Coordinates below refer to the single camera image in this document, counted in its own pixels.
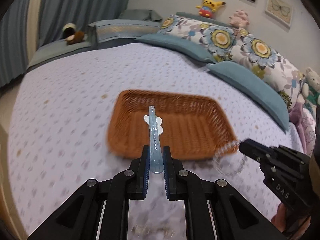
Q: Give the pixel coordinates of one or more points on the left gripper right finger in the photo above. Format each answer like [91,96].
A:
[214,210]

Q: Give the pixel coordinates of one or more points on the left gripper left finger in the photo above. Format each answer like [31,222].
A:
[99,209]

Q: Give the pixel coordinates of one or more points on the light blue hair clip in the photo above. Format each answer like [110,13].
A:
[155,130]

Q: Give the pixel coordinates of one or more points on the right hand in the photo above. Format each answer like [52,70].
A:
[278,220]

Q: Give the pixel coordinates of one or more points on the purple fuzzy blanket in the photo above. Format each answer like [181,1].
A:
[305,125]

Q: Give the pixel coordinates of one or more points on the near teal cushion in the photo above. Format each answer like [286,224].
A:
[253,87]

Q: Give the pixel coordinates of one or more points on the teal cushion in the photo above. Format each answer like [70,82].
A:
[253,87]
[188,48]

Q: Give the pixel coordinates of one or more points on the floral quilted bedspread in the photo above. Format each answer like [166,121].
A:
[82,117]

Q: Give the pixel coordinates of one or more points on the white bear plush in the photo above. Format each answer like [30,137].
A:
[310,91]

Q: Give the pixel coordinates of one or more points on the brown wicker basket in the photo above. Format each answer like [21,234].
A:
[194,127]

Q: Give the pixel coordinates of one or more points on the right floral pillow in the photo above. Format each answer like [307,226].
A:
[269,65]

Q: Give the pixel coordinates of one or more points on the floral pillow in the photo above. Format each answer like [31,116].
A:
[269,65]
[216,38]

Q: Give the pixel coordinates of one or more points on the left floral pillow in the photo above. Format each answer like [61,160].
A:
[216,38]

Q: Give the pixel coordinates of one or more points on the far teal cushion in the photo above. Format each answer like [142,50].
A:
[188,48]

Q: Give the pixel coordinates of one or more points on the pink plush toy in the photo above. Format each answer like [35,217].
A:
[239,19]

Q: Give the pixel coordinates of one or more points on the yellow pikachu plush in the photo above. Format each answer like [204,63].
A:
[209,7]

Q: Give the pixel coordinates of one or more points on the brown plush toy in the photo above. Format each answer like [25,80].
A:
[71,35]

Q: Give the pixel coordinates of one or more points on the folded teal striped blanket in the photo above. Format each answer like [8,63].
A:
[113,33]

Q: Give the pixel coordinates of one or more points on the blue curtain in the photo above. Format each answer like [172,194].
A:
[29,24]

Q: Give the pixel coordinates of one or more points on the butterfly picture frame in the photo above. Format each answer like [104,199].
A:
[280,10]

